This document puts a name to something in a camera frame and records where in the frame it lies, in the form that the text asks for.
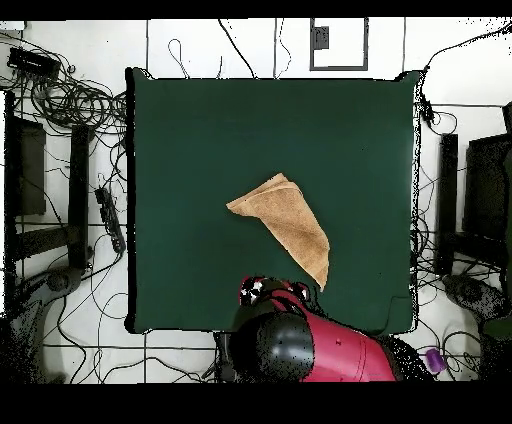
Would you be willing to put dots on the small grey square plate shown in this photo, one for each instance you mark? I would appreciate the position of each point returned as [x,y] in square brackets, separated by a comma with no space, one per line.
[320,38]

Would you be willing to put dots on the grey rectangular floor frame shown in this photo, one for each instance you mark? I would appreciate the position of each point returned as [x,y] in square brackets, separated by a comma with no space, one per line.
[364,44]

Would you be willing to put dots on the green object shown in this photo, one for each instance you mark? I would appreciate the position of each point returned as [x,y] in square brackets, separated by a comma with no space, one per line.
[498,328]

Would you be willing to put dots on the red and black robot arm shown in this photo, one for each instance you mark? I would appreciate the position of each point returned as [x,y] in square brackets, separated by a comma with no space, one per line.
[340,352]

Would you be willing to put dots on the dark flat panel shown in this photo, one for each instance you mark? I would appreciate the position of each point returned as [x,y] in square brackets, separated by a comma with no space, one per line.
[486,184]
[32,168]

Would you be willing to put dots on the grey stand foot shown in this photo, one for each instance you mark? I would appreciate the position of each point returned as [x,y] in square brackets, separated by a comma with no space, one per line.
[472,294]
[60,280]

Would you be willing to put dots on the black pedestal post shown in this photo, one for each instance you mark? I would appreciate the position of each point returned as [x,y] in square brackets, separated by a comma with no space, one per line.
[223,356]

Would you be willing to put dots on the tan terry towel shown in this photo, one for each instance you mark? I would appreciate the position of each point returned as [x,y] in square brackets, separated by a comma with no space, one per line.
[288,224]

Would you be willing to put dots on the purple object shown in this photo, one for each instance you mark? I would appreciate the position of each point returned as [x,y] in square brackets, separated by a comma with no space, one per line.
[434,360]

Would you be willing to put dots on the dark green table cloth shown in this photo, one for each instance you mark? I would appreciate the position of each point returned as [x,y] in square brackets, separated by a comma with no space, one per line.
[200,140]

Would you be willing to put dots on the black power strip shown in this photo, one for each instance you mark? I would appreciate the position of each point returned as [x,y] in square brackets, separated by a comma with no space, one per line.
[110,220]

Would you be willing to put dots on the black rectangular box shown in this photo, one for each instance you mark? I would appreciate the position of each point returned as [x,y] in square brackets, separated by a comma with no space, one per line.
[34,62]

